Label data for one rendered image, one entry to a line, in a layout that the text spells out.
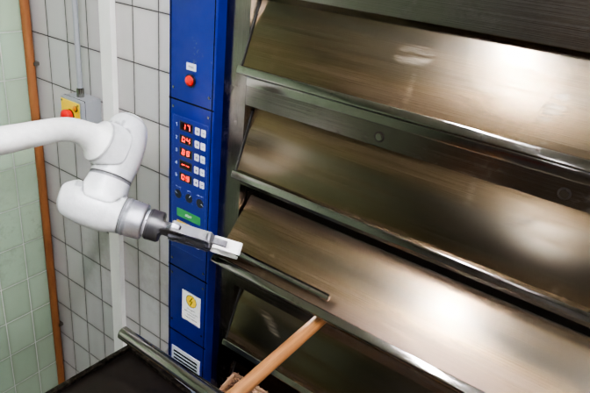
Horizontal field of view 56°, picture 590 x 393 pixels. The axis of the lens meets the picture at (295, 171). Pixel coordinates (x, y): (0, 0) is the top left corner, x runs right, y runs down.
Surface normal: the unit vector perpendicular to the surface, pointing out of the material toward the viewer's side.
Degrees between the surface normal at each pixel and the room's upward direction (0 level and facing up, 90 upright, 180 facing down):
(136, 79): 90
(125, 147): 68
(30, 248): 90
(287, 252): 47
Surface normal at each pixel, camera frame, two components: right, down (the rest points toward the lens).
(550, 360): -0.36, -0.42
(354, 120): -0.58, 0.28
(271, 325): -0.51, -0.05
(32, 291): 0.81, 0.30
